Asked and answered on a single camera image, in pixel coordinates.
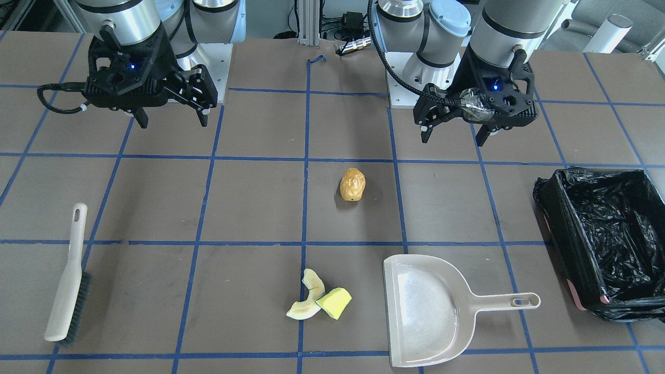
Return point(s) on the aluminium frame post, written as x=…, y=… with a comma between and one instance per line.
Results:
x=309, y=22

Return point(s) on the beige hand brush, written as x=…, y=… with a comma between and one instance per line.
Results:
x=66, y=313

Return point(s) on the beige plastic dustpan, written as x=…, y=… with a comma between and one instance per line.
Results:
x=431, y=309

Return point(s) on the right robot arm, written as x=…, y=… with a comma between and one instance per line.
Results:
x=187, y=23

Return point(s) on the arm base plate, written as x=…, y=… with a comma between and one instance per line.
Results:
x=400, y=88
x=217, y=59

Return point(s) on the yellow potato-shaped trash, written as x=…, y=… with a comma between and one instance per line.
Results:
x=352, y=185

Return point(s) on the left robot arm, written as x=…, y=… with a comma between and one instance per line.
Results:
x=439, y=32

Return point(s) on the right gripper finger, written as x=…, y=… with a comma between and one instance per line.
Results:
x=141, y=117
x=202, y=115

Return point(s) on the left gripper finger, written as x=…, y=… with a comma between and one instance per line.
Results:
x=483, y=134
x=426, y=131

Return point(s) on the black lined trash bin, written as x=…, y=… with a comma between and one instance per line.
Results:
x=608, y=228

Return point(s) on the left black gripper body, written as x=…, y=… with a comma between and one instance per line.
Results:
x=466, y=72

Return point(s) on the yellow green sponge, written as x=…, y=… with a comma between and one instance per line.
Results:
x=335, y=302

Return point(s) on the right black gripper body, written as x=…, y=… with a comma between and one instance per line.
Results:
x=171, y=63

